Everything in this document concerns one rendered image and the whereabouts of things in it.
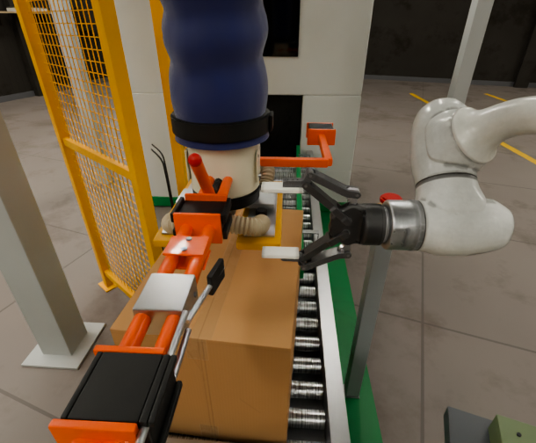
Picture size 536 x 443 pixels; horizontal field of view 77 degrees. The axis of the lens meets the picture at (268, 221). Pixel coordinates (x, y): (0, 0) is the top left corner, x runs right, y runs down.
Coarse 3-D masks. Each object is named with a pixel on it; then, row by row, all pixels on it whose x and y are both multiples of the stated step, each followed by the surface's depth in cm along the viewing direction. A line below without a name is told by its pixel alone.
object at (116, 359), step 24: (96, 360) 34; (120, 360) 34; (144, 360) 34; (96, 384) 31; (120, 384) 31; (144, 384) 31; (72, 408) 30; (96, 408) 29; (120, 408) 29; (72, 432) 28; (96, 432) 28; (120, 432) 28
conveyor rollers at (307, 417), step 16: (288, 176) 252; (304, 192) 228; (288, 208) 206; (304, 208) 205; (304, 224) 190; (304, 240) 176; (304, 272) 154; (304, 288) 144; (304, 304) 136; (304, 320) 129; (304, 336) 123; (304, 368) 112; (320, 368) 112; (304, 384) 106; (320, 384) 106; (304, 416) 98; (320, 416) 98
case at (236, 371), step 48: (288, 240) 104; (240, 288) 85; (288, 288) 85; (192, 336) 72; (240, 336) 72; (288, 336) 72; (192, 384) 81; (240, 384) 78; (288, 384) 76; (192, 432) 92; (240, 432) 89
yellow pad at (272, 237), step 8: (280, 200) 92; (248, 208) 89; (256, 208) 88; (264, 208) 82; (280, 208) 89; (248, 216) 84; (272, 216) 84; (280, 216) 85; (272, 224) 81; (280, 224) 82; (272, 232) 78; (280, 232) 79; (240, 240) 76; (248, 240) 76; (256, 240) 76; (264, 240) 76; (272, 240) 76; (280, 240) 76; (240, 248) 76; (248, 248) 76; (256, 248) 76
